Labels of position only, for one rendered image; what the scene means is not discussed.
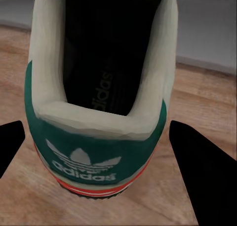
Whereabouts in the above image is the gym shoe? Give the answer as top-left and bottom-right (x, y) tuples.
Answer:
(24, 0), (178, 200)

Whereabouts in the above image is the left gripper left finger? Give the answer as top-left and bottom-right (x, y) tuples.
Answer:
(0, 120), (25, 178)

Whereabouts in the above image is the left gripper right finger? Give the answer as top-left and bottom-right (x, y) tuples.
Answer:
(169, 120), (237, 226)

